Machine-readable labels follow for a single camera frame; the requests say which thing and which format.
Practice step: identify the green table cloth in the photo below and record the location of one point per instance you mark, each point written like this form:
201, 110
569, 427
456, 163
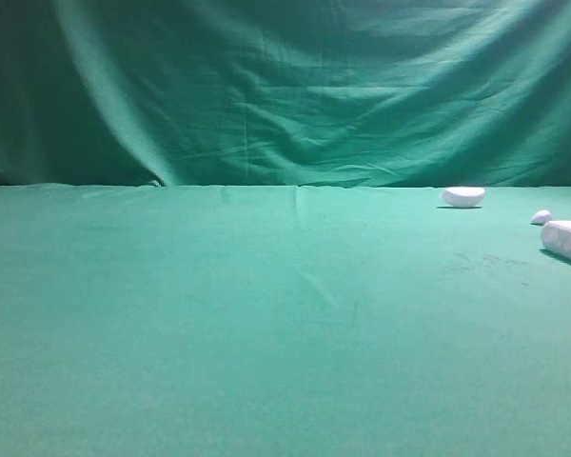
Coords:
281, 321

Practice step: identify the white earphone case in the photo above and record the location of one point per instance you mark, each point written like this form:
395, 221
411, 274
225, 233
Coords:
556, 238

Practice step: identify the white oval case lid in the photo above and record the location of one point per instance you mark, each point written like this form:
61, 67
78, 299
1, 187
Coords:
463, 197

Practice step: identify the green backdrop curtain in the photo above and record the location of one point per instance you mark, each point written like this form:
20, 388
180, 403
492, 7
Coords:
267, 93

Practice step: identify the small white earbud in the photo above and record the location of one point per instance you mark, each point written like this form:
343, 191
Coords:
541, 217

